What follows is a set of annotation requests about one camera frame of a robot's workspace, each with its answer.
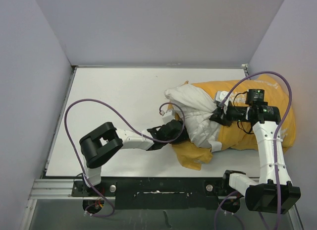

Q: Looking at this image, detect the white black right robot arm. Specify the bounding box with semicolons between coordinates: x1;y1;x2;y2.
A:
210;89;301;214

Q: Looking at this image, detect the blue yellow Mickey pillowcase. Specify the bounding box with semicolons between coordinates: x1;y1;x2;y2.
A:
169;74;288;171

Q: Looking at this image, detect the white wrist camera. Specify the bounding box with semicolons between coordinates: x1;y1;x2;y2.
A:
214;91;229;108
160;109;175;124

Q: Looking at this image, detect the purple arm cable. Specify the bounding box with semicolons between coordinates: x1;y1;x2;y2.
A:
214;71;293;230
63;98;186;218

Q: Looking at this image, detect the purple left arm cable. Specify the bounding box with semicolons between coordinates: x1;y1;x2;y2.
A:
63;98;186;218

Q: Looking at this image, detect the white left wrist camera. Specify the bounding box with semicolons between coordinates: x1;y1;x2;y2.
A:
160;109;175;124

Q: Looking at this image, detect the white pillow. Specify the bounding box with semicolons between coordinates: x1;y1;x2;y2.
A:
164;84;222;152

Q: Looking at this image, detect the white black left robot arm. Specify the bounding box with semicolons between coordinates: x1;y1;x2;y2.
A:
79;119;189;196

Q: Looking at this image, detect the aluminium frame rail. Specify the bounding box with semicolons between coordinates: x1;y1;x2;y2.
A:
19;179;304;230

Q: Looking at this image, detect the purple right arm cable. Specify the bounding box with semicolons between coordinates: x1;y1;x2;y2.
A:
214;71;293;230

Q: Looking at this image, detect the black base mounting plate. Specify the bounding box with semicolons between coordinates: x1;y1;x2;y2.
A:
71;177;243;214

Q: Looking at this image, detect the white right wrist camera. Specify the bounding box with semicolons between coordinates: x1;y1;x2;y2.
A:
214;91;229;108

